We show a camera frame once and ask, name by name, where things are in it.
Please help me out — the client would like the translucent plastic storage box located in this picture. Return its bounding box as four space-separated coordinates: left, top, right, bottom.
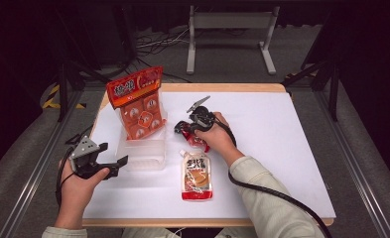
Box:
115 123 168 173

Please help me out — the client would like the aluminium floor rail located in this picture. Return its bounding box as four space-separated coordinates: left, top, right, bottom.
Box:
314 88 390 238
0 88 85 238

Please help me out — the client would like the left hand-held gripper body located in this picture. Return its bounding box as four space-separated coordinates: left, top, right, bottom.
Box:
68 134 111 180

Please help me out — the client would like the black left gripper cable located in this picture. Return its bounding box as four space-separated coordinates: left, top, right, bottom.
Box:
55 146 76 206

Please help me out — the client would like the small red snack packet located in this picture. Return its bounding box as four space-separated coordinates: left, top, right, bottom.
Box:
182 126 212 154

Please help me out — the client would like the person's right hand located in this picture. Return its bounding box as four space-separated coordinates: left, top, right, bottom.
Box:
195 111 245 167

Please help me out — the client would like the black metal stand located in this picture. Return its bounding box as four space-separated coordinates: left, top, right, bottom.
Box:
281 9 342 123
56 6 118 123

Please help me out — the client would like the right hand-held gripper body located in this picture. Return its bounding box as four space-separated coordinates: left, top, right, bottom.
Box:
186 95 217 133

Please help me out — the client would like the white metal stand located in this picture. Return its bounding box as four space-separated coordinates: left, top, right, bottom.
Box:
186 4 281 76

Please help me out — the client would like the large orange snack bag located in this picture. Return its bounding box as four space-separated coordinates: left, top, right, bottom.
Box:
105 64 169 141

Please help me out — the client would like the yellow and black floor tape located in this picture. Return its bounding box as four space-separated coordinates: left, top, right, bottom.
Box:
42 83 87 110

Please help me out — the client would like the bundle of floor cables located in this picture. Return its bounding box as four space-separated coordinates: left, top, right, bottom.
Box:
135 27 191 57

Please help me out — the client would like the person's left hand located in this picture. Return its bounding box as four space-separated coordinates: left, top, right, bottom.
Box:
59 160 111 208

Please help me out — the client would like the white spouted sauce pouch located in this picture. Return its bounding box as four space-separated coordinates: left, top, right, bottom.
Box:
179 149 214 202

